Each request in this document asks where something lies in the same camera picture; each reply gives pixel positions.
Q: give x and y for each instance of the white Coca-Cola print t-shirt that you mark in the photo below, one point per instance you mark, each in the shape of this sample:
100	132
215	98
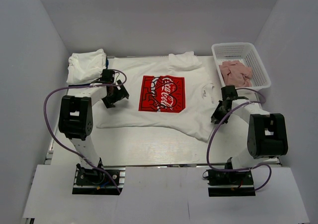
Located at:
176	93

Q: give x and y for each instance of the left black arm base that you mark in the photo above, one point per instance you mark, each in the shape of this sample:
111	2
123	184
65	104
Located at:
94	182

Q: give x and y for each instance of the folded white t-shirt stack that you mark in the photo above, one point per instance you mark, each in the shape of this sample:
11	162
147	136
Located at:
85	67

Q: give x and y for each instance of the pink cloth in basket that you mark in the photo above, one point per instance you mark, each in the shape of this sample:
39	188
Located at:
236	73

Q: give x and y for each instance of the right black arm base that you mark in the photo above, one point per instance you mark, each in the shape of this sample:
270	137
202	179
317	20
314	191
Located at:
229	184

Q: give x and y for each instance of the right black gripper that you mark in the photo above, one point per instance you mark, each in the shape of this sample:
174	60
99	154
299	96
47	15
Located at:
216	115

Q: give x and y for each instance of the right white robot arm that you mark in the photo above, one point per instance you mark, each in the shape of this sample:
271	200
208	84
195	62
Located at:
266	137

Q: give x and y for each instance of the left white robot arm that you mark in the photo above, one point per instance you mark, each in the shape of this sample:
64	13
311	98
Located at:
76	114

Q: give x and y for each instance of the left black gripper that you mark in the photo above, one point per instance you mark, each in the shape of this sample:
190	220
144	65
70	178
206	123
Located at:
121	93

